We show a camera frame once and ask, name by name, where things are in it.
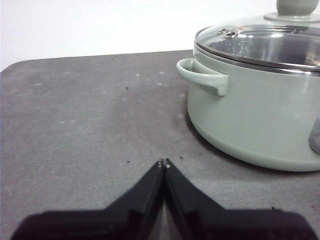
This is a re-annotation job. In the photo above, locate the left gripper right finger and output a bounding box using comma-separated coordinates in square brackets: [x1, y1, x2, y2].
[164, 158, 317, 240]

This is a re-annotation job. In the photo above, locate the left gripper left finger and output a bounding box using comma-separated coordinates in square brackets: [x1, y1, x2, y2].
[9, 159, 166, 240]

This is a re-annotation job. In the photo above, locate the glass lid with green knob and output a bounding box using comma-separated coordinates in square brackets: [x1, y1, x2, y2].
[193, 0, 320, 73]

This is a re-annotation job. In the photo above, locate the pale green electric steamer pot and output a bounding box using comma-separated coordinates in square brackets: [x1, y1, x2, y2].
[176, 47, 320, 173]

